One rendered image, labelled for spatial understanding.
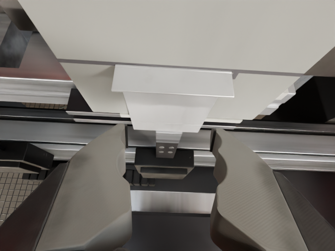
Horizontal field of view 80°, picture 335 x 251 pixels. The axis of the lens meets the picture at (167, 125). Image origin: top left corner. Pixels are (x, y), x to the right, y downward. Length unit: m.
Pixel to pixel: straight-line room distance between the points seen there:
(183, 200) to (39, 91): 0.22
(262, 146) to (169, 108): 0.36
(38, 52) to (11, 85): 0.05
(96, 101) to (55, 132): 0.33
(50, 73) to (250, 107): 0.22
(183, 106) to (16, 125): 0.45
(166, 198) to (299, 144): 0.42
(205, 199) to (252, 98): 0.11
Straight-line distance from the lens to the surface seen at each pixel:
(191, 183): 0.74
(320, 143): 0.61
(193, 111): 0.21
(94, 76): 0.18
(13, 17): 0.31
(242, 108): 0.22
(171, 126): 0.25
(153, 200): 0.22
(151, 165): 0.41
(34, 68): 0.28
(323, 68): 0.43
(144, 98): 0.19
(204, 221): 0.22
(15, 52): 0.34
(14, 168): 0.51
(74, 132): 0.51
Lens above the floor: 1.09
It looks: 22 degrees down
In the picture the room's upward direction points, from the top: 178 degrees counter-clockwise
